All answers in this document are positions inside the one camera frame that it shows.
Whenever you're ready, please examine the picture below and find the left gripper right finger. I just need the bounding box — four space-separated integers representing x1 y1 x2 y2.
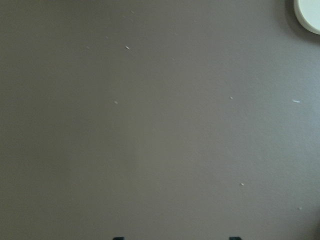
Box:
228 236 242 240

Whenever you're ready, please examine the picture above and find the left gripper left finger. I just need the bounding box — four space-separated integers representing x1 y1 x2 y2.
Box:
112 236 125 240

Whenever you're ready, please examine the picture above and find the cream rabbit tray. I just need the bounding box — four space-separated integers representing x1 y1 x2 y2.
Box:
293 0 320 35

